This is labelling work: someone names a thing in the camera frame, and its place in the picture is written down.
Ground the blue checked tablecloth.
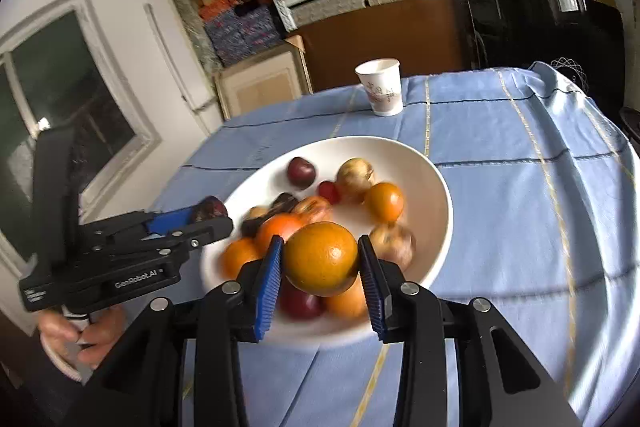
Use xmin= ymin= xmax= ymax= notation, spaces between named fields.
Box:
xmin=145 ymin=62 xmax=640 ymax=427

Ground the white leaning slat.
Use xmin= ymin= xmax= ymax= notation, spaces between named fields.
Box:
xmin=144 ymin=3 xmax=211 ymax=138

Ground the small apple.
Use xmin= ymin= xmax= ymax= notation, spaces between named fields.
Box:
xmin=369 ymin=223 xmax=417 ymax=270

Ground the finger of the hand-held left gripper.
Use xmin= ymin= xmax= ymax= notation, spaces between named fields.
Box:
xmin=80 ymin=206 xmax=200 ymax=245
xmin=94 ymin=217 xmax=235 ymax=267

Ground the smooth round orange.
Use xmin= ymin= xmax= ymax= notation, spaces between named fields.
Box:
xmin=364 ymin=182 xmax=405 ymax=224
xmin=322 ymin=274 xmax=370 ymax=320
xmin=283 ymin=222 xmax=360 ymax=298

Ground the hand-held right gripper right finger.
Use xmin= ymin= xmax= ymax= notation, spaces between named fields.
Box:
xmin=357 ymin=234 xmax=583 ymax=427

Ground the small red plum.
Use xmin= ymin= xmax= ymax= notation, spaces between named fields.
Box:
xmin=277 ymin=279 xmax=323 ymax=320

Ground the white paper cup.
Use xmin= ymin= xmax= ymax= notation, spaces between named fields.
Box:
xmin=355 ymin=58 xmax=404 ymax=116

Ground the light wooden picture frame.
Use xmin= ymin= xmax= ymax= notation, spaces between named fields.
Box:
xmin=214 ymin=36 xmax=313 ymax=120

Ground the red cherry tomato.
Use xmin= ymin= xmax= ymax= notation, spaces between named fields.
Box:
xmin=318 ymin=181 xmax=342 ymax=204

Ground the dark window with white frame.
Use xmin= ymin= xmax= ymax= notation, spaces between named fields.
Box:
xmin=0 ymin=0 xmax=163 ymax=258

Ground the white round plate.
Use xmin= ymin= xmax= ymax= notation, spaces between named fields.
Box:
xmin=200 ymin=135 xmax=454 ymax=348

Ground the dark red plum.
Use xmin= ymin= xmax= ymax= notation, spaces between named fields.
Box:
xmin=287 ymin=157 xmax=317 ymax=185

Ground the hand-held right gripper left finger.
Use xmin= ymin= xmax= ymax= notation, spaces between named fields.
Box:
xmin=65 ymin=234 xmax=285 ymax=427

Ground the black glossy panel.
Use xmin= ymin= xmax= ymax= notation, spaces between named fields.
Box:
xmin=465 ymin=0 xmax=628 ymax=108

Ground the person's left hand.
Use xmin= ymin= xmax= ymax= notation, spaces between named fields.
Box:
xmin=37 ymin=306 xmax=129 ymax=367

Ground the brown wooden board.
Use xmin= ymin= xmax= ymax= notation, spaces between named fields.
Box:
xmin=287 ymin=0 xmax=473 ymax=95

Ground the grey stone slab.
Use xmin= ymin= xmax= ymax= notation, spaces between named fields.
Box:
xmin=170 ymin=0 xmax=223 ymax=72

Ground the white wire rosette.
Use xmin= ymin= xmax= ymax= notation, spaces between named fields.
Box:
xmin=550 ymin=56 xmax=591 ymax=84

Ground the stack of blue patterned boxes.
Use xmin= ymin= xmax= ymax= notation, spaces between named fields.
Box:
xmin=200 ymin=0 xmax=283 ymax=68

